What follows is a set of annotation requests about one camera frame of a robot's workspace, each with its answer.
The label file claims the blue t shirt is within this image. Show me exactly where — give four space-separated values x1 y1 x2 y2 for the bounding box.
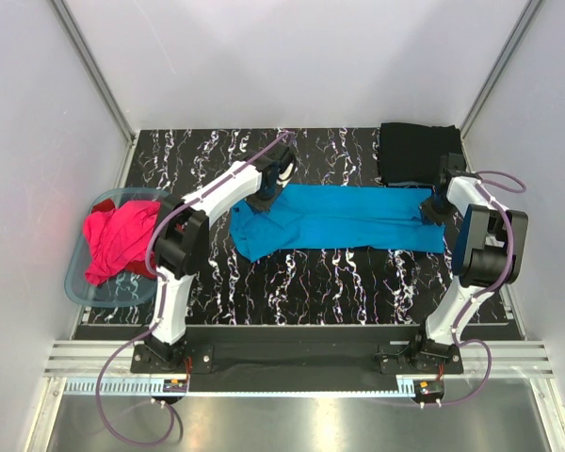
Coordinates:
230 185 444 262

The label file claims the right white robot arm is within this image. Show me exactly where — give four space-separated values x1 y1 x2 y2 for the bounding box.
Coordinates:
408 154 528 372

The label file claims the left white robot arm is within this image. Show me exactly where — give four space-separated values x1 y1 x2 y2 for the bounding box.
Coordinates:
144 143 296 368

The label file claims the folded black t shirt stack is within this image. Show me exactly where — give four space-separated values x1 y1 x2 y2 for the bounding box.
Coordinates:
378 122 462 186

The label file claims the pink t shirt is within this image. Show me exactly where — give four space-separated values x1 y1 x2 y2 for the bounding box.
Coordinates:
83 199 163 286

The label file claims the clear blue plastic basket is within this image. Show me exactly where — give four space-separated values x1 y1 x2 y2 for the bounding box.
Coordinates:
64 187 169 308

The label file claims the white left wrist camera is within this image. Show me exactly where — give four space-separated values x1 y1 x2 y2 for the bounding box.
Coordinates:
277 163 296 187

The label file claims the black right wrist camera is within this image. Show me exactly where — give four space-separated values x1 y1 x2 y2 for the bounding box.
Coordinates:
439 153 467 185

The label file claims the aluminium rail frame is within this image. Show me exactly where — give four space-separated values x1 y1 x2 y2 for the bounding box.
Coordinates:
43 341 553 397

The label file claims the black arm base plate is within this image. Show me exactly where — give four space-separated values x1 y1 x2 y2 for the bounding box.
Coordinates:
131 325 463 376

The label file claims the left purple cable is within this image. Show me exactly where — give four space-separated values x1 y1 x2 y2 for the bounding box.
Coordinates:
95 130 295 448

